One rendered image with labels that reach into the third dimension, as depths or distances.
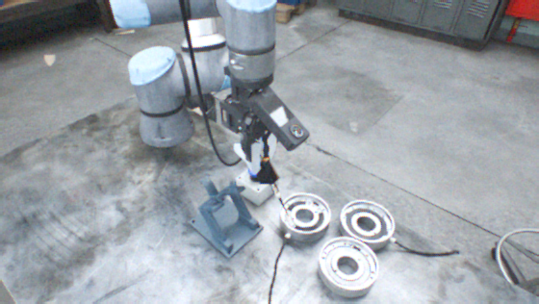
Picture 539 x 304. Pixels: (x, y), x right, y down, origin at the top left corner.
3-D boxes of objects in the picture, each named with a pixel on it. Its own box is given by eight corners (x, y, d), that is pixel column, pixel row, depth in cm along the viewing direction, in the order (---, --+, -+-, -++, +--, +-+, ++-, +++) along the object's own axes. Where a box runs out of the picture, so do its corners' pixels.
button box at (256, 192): (278, 189, 81) (278, 174, 77) (258, 206, 76) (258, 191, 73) (253, 173, 85) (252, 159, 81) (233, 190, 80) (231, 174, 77)
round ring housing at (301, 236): (297, 197, 78) (299, 186, 76) (338, 221, 73) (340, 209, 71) (269, 226, 72) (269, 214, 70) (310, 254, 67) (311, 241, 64)
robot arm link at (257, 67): (286, 44, 53) (248, 63, 48) (285, 71, 56) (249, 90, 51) (251, 32, 57) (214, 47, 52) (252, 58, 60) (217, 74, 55)
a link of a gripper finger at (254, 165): (240, 162, 70) (241, 124, 65) (261, 175, 67) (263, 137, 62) (229, 168, 68) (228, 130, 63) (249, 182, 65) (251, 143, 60)
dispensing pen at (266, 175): (290, 220, 68) (254, 147, 64) (276, 218, 71) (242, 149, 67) (296, 214, 69) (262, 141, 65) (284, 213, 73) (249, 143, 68)
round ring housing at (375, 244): (329, 238, 70) (331, 225, 67) (350, 205, 77) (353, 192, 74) (378, 264, 66) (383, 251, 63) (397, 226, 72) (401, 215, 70)
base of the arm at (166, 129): (130, 132, 97) (119, 103, 91) (172, 110, 106) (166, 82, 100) (163, 154, 90) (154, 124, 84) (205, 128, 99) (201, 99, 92)
